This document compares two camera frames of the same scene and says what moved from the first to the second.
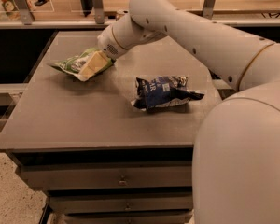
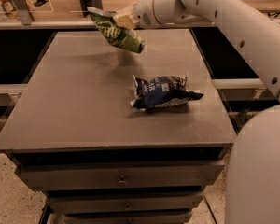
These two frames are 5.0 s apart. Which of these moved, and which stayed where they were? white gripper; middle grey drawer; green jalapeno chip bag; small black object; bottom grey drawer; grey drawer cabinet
Moved: white gripper; green jalapeno chip bag
Stayed: bottom grey drawer; small black object; grey drawer cabinet; middle grey drawer
